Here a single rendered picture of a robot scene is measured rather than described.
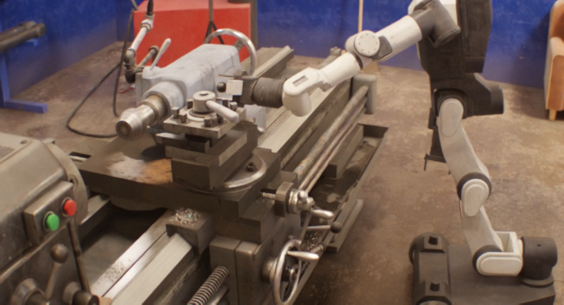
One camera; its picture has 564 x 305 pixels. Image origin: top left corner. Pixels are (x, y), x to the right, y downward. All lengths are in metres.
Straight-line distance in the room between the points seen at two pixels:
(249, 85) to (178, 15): 2.77
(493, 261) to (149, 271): 1.53
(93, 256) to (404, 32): 1.17
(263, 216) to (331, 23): 4.31
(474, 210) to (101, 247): 1.40
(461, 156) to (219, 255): 1.08
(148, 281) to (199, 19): 3.28
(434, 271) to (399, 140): 1.79
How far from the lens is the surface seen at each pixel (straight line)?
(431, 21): 2.11
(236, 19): 4.71
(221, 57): 2.21
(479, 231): 2.69
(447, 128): 2.43
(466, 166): 2.54
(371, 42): 2.00
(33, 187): 1.16
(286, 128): 2.43
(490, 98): 2.43
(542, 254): 2.79
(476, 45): 2.30
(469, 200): 2.55
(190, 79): 2.02
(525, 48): 5.78
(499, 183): 4.02
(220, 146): 1.77
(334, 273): 3.09
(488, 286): 2.81
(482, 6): 2.27
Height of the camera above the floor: 1.80
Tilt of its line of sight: 25 degrees down
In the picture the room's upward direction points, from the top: straight up
